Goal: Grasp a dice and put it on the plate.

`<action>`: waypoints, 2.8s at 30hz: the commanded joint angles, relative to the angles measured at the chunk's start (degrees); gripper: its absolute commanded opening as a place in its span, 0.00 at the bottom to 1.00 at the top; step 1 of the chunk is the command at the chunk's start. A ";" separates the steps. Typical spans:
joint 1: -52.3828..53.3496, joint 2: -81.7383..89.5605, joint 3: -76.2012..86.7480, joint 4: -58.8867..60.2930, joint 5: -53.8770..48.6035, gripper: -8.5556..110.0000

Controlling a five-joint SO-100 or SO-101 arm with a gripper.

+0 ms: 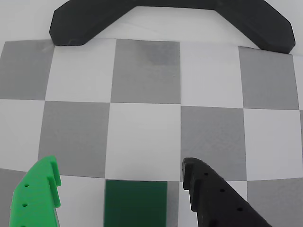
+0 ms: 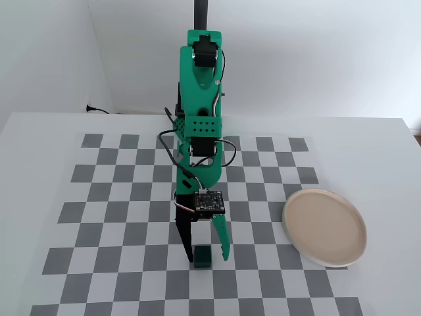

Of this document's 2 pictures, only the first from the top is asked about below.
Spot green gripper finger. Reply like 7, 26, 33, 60
9, 155, 62, 227

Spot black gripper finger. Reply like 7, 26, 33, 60
181, 157, 275, 227

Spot dark green dice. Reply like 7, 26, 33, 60
103, 179, 168, 227

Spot grey white checkerboard mat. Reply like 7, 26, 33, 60
0, 38, 303, 227

